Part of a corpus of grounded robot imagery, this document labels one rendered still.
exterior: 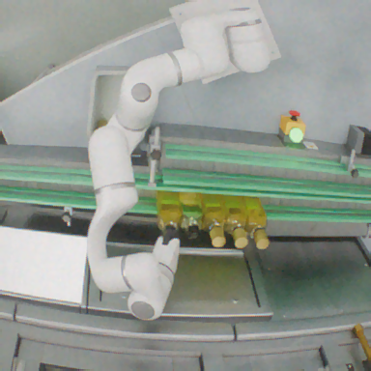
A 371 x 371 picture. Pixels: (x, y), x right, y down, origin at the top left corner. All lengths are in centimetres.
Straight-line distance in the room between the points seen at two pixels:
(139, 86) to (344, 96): 85
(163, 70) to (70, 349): 67
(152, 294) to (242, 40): 58
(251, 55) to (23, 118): 80
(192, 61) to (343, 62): 70
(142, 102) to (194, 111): 56
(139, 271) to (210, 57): 47
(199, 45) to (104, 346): 71
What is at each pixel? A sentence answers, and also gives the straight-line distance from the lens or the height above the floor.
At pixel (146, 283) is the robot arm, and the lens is 94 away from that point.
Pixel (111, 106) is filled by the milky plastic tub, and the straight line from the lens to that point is 149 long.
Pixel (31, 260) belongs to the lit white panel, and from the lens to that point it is 132.
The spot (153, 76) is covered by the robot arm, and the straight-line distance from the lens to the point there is 100.
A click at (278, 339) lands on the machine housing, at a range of 119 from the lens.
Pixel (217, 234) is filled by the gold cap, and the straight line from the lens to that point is 123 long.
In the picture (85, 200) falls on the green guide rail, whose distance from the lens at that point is 144.
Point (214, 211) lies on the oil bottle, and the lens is 131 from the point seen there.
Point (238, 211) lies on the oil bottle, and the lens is 133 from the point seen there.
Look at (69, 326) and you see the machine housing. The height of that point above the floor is 139.
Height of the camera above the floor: 219
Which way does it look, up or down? 63 degrees down
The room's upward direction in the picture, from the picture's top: 170 degrees clockwise
